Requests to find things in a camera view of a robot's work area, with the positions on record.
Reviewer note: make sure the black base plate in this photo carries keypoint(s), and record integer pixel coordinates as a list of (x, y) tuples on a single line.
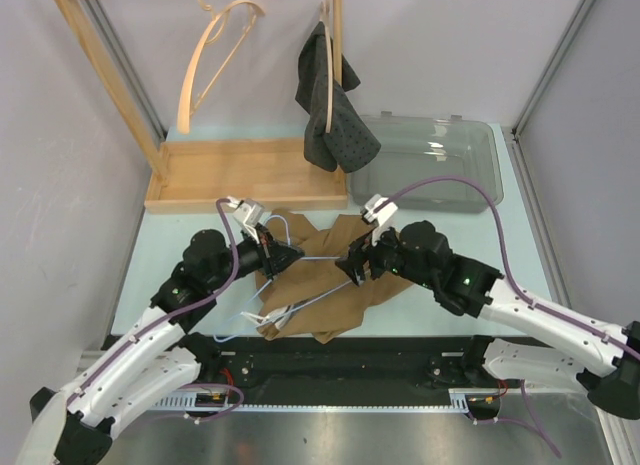
[(344, 372)]

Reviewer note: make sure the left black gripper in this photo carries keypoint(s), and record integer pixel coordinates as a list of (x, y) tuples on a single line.
[(277, 255)]

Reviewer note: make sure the tan cloth garment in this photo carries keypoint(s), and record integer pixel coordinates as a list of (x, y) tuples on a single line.
[(341, 311)]

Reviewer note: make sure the aluminium frame post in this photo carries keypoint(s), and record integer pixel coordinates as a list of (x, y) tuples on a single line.
[(571, 32), (132, 80)]

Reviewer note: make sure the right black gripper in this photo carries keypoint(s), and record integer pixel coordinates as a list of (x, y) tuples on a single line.
[(358, 252)]

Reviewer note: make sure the white slotted cable duct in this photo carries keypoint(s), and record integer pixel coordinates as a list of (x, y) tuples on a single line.
[(456, 402)]

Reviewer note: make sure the right aluminium frame post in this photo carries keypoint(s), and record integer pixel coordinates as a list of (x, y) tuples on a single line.
[(571, 32)]

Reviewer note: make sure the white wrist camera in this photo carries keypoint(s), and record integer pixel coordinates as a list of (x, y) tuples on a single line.
[(378, 212), (247, 213)]

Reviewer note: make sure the left aluminium frame post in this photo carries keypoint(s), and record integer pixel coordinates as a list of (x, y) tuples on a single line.
[(132, 80)]

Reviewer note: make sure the white rounded object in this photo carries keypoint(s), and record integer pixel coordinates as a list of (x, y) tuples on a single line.
[(49, 415)]

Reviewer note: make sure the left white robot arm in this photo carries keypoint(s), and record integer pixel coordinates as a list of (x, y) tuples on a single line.
[(158, 355)]

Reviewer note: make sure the dark grey dotted skirt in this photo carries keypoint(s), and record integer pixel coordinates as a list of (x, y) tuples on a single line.
[(335, 136)]

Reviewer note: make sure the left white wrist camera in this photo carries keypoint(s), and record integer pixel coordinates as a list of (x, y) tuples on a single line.
[(247, 213)]

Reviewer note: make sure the light wooden hanger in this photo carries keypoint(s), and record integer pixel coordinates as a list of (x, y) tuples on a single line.
[(197, 82)]

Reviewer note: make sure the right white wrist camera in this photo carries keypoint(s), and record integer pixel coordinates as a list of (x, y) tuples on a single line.
[(378, 212)]

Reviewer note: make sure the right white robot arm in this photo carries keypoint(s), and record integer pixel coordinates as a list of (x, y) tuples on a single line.
[(571, 352)]

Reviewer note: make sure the wooden clothes rack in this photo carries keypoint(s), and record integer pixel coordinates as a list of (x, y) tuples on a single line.
[(188, 176)]

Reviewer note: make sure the blue wire hanger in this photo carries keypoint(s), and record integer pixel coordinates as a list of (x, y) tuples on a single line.
[(280, 316)]

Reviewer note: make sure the clear plastic bin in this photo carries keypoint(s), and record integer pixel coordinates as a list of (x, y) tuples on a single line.
[(414, 149)]

